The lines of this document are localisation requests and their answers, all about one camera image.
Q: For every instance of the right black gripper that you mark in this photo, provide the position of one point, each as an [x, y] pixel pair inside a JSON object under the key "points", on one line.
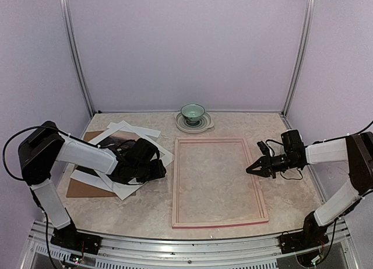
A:
{"points": [[266, 163]]}

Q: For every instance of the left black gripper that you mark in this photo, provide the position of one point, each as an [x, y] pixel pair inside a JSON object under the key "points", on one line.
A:
{"points": [[159, 170]]}

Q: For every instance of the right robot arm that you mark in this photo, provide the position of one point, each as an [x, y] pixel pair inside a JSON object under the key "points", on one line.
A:
{"points": [[342, 166]]}

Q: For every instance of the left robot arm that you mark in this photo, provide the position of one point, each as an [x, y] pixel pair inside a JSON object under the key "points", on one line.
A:
{"points": [[38, 153]]}

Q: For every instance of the canyon photo print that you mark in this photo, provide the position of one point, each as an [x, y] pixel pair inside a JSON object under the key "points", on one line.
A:
{"points": [[119, 140]]}

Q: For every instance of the striped ceramic plate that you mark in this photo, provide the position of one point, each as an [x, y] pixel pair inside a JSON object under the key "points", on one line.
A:
{"points": [[204, 124]]}

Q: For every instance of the brown backing board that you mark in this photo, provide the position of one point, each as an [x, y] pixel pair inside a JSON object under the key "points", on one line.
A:
{"points": [[78, 188]]}

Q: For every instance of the green ceramic bowl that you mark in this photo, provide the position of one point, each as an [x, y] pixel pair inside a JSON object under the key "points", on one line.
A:
{"points": [[192, 113]]}

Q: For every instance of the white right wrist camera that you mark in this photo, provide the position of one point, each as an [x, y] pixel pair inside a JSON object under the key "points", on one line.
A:
{"points": [[263, 148]]}

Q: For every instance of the pink wooden picture frame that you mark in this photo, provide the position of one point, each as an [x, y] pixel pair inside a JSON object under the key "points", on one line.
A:
{"points": [[211, 188]]}

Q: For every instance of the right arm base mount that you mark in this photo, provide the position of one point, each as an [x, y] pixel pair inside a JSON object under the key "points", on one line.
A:
{"points": [[311, 235]]}

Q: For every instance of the aluminium front rail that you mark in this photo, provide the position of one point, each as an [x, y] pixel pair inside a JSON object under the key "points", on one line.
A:
{"points": [[132, 252]]}

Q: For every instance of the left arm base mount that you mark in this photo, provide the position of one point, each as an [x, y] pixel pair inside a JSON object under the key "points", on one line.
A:
{"points": [[70, 238]]}

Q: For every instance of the right aluminium corner post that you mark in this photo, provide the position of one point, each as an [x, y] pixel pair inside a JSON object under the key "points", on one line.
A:
{"points": [[299, 59]]}

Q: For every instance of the aluminium corner post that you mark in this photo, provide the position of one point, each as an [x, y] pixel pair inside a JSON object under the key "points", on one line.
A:
{"points": [[66, 14], [299, 59]]}

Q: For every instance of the left aluminium corner post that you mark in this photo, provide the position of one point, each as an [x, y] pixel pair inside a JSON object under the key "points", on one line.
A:
{"points": [[66, 14]]}

